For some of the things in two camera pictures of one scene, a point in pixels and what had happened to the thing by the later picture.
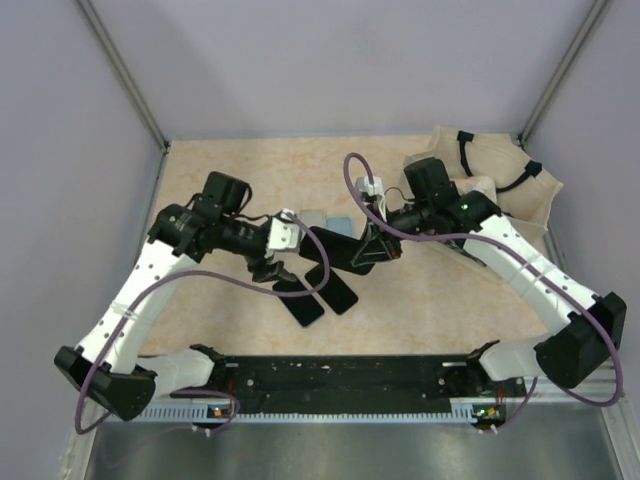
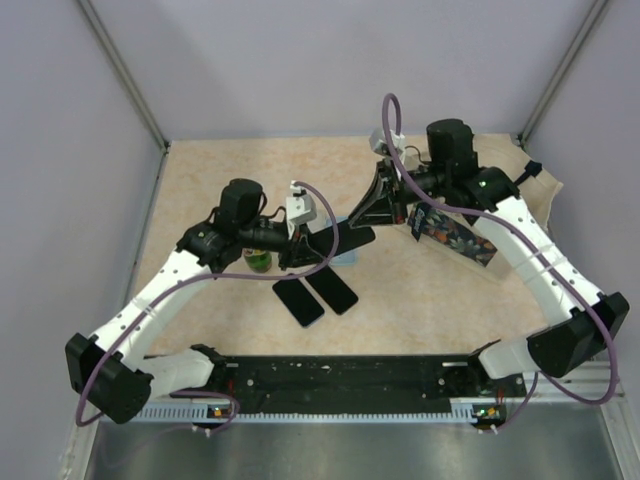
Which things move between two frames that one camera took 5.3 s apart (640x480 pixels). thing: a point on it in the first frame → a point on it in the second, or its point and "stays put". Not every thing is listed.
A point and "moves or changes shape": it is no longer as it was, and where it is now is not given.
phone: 340,224 → 342,259
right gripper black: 378,247 → 381,206
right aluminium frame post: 562,69 stays put
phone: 339,249 moves or changes shape
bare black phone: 335,291 stays put
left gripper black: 262,272 → 299,251
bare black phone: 307,308 stays put
